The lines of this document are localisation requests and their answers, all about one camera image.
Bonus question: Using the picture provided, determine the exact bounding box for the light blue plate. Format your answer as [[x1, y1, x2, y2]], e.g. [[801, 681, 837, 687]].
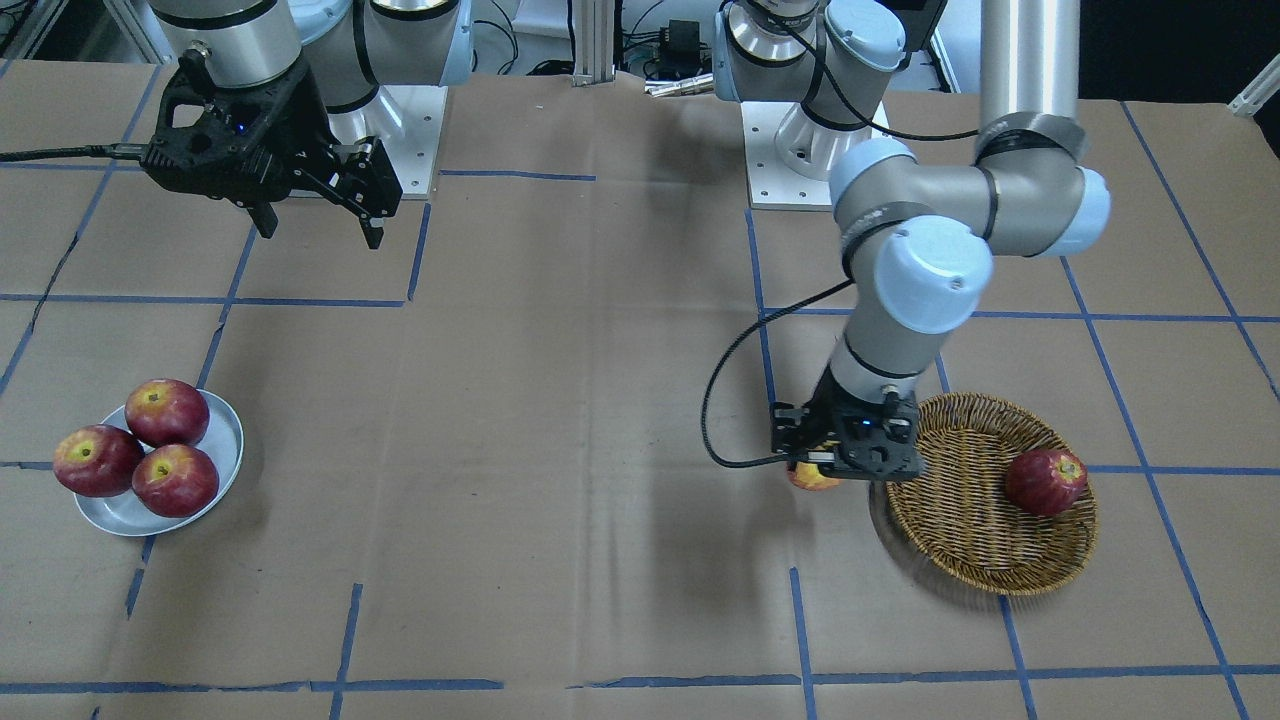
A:
[[74, 389, 244, 537]]

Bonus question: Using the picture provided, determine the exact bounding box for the carried red yellow apple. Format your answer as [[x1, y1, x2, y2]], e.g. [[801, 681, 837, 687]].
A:
[[787, 462, 842, 492]]

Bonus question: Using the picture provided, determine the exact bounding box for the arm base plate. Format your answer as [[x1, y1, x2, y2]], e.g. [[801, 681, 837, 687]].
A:
[[741, 102, 883, 211], [291, 85, 449, 201]]

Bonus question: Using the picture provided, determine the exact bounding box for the aluminium frame post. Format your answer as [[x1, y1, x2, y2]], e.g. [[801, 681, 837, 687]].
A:
[[566, 0, 620, 87]]

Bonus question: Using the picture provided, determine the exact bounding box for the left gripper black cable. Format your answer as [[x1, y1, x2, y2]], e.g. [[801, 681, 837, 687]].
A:
[[701, 278, 858, 469]]

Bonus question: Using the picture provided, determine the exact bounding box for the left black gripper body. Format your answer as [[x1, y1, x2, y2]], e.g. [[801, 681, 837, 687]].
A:
[[771, 372, 922, 483]]

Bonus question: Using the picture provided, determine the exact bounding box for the woven wicker basket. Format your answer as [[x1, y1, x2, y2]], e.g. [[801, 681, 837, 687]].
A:
[[869, 392, 1100, 597]]

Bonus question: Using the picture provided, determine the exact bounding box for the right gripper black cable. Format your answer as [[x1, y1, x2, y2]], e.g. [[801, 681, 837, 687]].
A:
[[0, 145, 151, 163]]

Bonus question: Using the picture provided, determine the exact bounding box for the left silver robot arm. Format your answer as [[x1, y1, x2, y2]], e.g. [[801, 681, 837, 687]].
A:
[[713, 1, 1112, 482]]

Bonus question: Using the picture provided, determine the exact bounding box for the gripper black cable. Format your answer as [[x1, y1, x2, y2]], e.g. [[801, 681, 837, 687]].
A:
[[0, 145, 151, 163], [701, 278, 858, 469]]

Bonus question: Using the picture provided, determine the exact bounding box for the red apple in basket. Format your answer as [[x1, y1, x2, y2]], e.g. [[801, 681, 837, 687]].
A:
[[1004, 448, 1088, 518]]

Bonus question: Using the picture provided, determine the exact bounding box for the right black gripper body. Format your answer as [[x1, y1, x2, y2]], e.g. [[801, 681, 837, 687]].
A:
[[140, 53, 403, 222]]

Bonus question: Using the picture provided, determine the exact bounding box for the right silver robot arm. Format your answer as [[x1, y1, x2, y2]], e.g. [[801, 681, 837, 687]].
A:
[[138, 1, 474, 249]]

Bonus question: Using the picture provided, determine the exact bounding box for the red apple on plate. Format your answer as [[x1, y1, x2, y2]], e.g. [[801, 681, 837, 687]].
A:
[[124, 378, 210, 447], [131, 445, 220, 518], [52, 424, 145, 498]]

